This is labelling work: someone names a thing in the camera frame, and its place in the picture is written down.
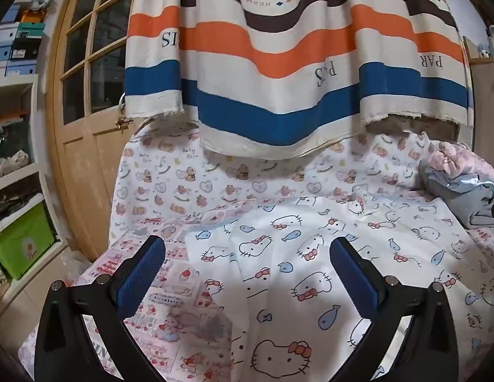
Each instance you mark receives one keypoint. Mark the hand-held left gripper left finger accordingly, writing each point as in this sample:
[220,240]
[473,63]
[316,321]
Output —
[141,278]

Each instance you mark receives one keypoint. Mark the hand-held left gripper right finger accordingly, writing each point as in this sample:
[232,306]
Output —
[354,282]

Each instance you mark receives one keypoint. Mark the white cat print pants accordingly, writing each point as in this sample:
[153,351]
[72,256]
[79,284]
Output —
[310,246]

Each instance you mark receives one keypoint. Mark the pink patchwork print bed sheet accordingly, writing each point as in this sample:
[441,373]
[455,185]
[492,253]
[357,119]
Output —
[179,286]

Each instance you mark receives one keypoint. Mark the white bear print sheet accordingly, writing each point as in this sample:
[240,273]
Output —
[215,183]

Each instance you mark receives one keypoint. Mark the green storage box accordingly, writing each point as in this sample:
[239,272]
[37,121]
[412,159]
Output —
[20,242]

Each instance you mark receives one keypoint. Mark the wooden door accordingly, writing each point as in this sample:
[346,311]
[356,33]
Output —
[84,159]

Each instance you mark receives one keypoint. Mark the folded pink grey blanket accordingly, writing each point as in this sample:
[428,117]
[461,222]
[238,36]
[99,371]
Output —
[462,191]

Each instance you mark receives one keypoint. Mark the metal door latch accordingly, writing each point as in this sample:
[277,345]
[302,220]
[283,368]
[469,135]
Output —
[121,121]

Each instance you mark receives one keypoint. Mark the brown bed headboard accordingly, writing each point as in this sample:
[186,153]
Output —
[414,127]

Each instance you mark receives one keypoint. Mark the white shelf unit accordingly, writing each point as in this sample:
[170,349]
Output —
[34,99]

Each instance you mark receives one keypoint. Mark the wooden cabinet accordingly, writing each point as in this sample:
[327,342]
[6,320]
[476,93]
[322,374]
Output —
[485,99]

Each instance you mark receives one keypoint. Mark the striped curtain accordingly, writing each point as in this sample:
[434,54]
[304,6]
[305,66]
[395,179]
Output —
[271,47]

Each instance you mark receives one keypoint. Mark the stack of shoe boxes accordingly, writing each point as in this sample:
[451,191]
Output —
[20,43]

